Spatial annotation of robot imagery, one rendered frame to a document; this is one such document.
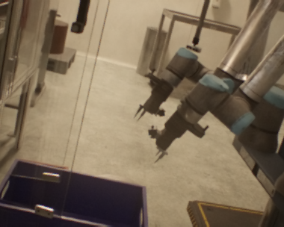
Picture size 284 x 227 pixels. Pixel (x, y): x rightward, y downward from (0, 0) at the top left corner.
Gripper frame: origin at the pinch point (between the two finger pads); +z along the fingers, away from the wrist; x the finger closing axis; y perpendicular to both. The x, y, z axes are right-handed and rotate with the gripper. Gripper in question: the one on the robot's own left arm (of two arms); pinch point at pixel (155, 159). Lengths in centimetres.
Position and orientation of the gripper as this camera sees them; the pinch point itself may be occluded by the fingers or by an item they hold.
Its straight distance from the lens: 163.2
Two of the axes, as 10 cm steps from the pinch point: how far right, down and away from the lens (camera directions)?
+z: -6.1, 7.0, 3.7
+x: -0.8, 4.0, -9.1
